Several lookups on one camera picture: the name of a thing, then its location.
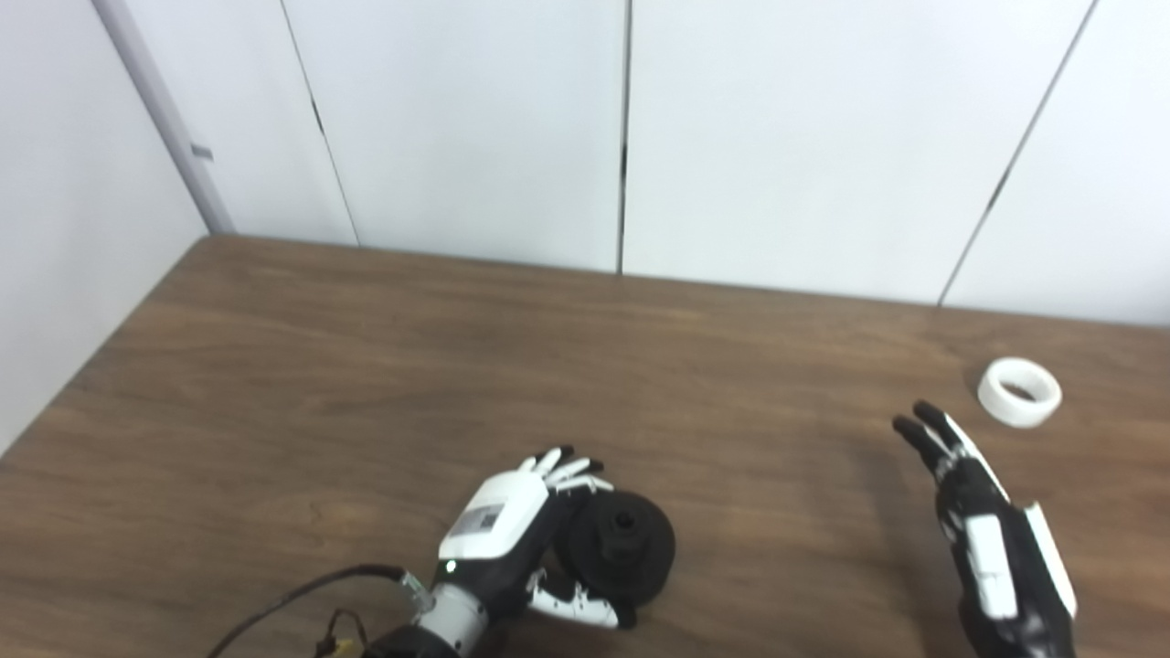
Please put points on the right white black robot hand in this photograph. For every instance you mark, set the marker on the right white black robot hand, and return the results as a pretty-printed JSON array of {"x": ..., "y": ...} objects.
[{"x": 992, "y": 567}]

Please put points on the small grey tag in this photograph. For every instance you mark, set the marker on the small grey tag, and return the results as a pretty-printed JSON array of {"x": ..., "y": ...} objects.
[{"x": 202, "y": 153}]

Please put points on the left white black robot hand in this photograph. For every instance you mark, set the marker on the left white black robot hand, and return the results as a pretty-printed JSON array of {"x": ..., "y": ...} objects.
[{"x": 498, "y": 525}]

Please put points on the grey partition post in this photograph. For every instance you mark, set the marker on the grey partition post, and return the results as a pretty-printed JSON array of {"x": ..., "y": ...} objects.
[{"x": 164, "y": 119}]

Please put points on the round black plastic part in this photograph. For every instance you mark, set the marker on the round black plastic part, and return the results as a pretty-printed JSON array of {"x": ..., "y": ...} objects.
[{"x": 631, "y": 557}]

